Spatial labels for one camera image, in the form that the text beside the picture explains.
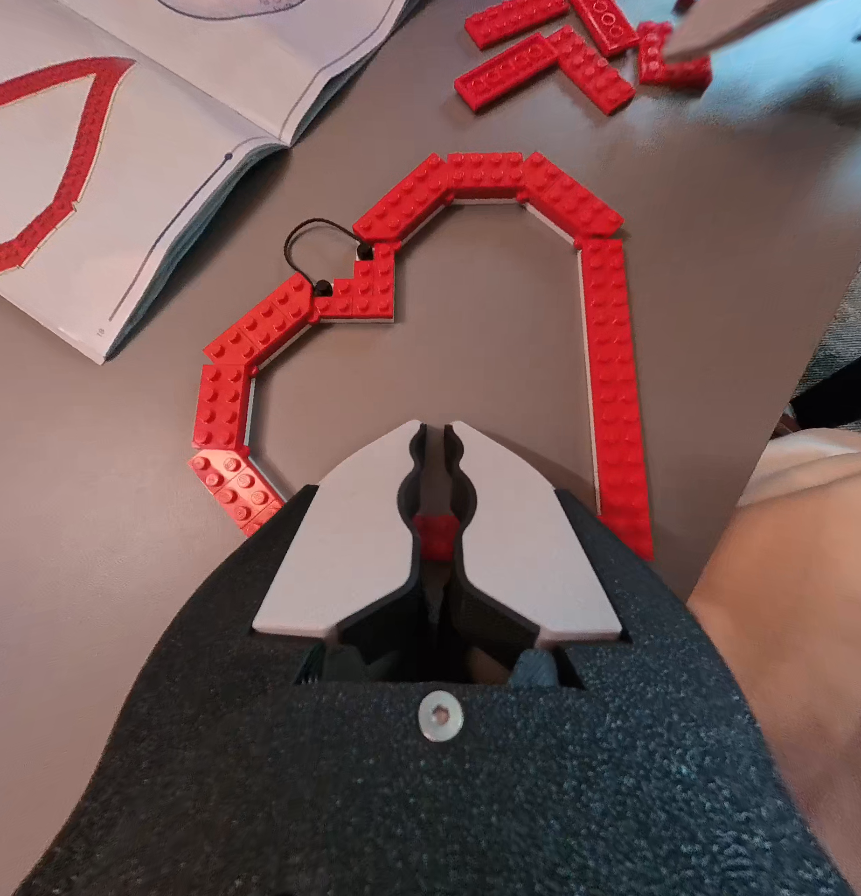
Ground black cord loop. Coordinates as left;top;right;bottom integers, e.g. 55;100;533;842
284;218;372;298

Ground red brick heart frame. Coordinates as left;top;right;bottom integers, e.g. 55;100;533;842
187;150;655;562

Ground open instruction booklet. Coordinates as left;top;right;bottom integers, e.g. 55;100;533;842
0;0;421;366

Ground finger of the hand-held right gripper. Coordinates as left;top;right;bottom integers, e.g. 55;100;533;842
665;0;819;58

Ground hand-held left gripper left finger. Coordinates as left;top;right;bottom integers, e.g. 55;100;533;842
252;421;428;639

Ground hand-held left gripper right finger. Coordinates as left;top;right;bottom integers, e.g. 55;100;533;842
444;420;624;648

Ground person's lap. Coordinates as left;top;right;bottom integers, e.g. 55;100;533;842
686;427;861;896

